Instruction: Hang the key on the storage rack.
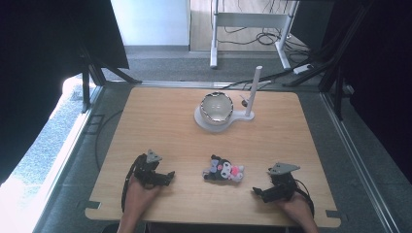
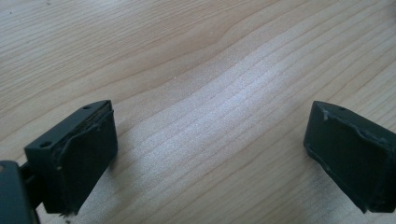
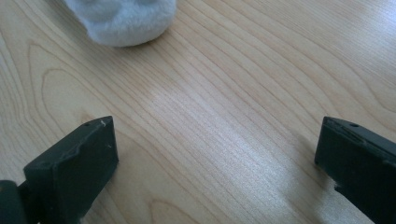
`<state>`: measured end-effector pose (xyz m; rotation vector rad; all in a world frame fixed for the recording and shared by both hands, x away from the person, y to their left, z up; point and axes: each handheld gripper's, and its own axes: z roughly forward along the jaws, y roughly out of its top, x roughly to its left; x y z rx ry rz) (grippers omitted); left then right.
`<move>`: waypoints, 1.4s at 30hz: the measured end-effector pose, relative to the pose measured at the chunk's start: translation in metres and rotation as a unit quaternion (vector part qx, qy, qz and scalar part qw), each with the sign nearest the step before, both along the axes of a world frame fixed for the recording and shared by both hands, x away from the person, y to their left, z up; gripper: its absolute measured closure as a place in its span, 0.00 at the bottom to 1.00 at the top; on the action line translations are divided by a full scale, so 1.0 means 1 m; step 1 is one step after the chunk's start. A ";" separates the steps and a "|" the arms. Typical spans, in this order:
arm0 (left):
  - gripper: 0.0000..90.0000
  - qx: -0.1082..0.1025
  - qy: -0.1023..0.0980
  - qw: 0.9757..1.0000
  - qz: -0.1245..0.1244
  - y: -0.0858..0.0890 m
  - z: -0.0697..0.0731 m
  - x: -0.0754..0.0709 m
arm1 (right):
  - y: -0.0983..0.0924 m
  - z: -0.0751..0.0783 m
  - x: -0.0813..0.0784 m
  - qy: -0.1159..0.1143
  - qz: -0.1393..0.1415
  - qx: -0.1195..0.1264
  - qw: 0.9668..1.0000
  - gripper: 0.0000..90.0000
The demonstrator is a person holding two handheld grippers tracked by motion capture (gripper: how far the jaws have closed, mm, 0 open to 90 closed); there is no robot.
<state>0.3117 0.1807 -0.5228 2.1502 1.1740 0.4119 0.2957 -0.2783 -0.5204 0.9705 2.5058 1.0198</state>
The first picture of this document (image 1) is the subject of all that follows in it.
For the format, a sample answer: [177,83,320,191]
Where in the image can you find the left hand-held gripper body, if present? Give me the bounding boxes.
[133,149,171,189]

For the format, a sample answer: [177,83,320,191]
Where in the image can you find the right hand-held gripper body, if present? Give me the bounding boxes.
[262,162,301,204]

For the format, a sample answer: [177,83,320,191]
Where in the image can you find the person's right hand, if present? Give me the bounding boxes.
[276,193,314,224]

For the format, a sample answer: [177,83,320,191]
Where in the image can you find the person's left hand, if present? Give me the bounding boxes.
[123,176,162,218]

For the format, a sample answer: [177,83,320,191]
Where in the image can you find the black and pink plush toy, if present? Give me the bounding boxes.
[202,154,246,183]

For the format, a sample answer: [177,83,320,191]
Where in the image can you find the glossy bowl with dark rim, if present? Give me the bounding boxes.
[199,91,235,126]

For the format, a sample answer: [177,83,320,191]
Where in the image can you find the white stand with pole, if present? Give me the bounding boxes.
[193,65,264,134]

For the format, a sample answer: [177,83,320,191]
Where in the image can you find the black metal stand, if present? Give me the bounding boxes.
[282,0,377,121]
[79,42,143,115]

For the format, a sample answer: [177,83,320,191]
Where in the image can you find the white power strip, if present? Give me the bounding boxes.
[292,63,314,75]

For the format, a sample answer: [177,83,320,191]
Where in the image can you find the black curtain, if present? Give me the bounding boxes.
[0,0,130,185]
[290,0,412,183]

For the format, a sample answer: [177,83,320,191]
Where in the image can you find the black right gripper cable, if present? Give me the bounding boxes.
[293,179,316,217]

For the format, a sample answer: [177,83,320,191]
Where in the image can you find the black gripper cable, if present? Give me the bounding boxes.
[293,179,316,217]
[120,153,148,214]

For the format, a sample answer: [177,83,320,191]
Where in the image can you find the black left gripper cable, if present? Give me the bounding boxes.
[120,153,148,214]

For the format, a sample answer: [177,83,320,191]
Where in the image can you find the thin black floor cable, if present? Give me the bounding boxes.
[94,109,124,173]

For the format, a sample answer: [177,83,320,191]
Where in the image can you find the black floor cables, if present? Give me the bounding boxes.
[216,0,312,91]

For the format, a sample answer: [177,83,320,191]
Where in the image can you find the white metal desk frame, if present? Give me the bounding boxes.
[209,0,299,71]

